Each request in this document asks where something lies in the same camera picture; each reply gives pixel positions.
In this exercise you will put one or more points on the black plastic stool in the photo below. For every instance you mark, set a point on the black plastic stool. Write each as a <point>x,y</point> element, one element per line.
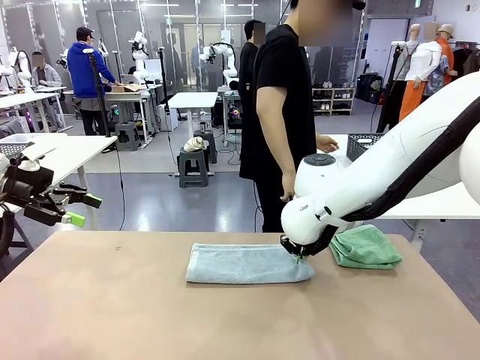
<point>18,232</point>

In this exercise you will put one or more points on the black tripod white head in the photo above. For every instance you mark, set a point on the black tripod white head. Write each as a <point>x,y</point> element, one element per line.
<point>98,93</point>

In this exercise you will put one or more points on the wooden shoe shelf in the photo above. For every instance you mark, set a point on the wooden shoe shelf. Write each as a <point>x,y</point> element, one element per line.
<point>333,97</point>

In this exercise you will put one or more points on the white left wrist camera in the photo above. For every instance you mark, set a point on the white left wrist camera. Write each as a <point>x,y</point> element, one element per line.
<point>37,152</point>

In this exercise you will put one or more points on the seated person grey jacket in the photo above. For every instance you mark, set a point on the seated person grey jacket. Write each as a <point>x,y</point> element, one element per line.
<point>47,75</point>

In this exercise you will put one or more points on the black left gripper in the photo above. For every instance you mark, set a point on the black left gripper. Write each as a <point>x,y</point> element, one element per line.
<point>30,183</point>

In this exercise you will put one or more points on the person's left hand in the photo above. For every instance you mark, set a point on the person's left hand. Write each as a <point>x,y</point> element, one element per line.
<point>326,143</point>

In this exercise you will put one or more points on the white work desk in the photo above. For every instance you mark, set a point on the white work desk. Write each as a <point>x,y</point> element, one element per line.
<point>127,95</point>

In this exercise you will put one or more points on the person in black t-shirt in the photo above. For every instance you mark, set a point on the person in black t-shirt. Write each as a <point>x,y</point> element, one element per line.
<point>281,63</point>

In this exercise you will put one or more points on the long white work table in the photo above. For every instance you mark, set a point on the long white work table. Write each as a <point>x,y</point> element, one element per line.
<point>26,98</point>

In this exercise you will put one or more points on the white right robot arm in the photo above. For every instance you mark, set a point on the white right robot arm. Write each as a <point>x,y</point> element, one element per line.
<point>375,176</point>

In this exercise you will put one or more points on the light blue towel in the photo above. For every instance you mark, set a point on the light blue towel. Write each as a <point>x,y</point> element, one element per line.
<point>243,264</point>

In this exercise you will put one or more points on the black suitcases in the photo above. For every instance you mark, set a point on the black suitcases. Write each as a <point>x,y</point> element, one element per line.
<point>369,88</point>

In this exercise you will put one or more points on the person's right forearm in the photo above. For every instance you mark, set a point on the person's right forearm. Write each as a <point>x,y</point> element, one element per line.
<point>285,157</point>

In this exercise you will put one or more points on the mannequin white top orange trousers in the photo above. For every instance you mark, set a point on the mannequin white top orange trousers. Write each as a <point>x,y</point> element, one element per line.
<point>422,63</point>

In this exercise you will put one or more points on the white panel on stand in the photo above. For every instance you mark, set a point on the white panel on stand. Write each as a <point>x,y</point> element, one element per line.
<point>225,37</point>

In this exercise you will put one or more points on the person's right hand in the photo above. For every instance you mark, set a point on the person's right hand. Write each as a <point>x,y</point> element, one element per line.
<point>288,185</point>

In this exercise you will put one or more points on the grey plastic lattice basket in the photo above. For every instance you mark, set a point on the grey plastic lattice basket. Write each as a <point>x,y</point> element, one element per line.
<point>15,148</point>
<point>360,146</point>

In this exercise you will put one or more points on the black light stand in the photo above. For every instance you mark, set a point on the black light stand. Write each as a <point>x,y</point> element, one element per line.
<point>162,75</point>

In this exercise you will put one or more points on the desktop computer rainbow fan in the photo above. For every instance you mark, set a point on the desktop computer rainbow fan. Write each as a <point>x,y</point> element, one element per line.
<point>233,116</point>

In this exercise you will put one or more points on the white computer case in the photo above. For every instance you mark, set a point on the white computer case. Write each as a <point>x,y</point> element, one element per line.
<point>168,118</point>

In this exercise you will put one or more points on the grey frame robot table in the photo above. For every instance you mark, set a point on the grey frame robot table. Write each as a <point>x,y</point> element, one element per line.
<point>228,90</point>

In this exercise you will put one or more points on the open cardboard box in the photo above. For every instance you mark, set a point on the open cardboard box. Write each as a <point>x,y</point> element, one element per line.
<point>125,89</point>

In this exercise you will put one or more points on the person in blue hoodie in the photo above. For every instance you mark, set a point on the person in blue hoodie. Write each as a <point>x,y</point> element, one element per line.
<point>88,71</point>

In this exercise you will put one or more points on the mannequin orange shirt beige cap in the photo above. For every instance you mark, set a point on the mannequin orange shirt beige cap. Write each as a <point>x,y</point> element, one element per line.
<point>446,56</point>

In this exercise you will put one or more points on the mint green towel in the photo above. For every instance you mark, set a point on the mint green towel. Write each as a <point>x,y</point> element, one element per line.
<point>367,249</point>

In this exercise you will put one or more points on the white standing desk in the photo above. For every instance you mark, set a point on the white standing desk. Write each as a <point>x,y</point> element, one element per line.
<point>193,99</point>

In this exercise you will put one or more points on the person in black clothes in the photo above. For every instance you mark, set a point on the person in black clothes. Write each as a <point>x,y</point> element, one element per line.
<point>247,93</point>

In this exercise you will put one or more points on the grey plastic step stool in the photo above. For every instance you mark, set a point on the grey plastic step stool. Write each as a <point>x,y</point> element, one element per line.
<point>210,146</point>
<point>127,135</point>
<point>193,168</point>

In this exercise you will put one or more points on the beige crumpled cloth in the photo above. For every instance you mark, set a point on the beige crumpled cloth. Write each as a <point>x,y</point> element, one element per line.
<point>195,144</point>

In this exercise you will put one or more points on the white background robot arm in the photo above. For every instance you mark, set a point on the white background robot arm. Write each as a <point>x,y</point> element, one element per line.
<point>139,63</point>
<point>228,63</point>
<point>23,71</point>

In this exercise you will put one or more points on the clothes rack dark coats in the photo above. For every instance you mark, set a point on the clothes rack dark coats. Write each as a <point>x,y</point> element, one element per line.
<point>467,60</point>

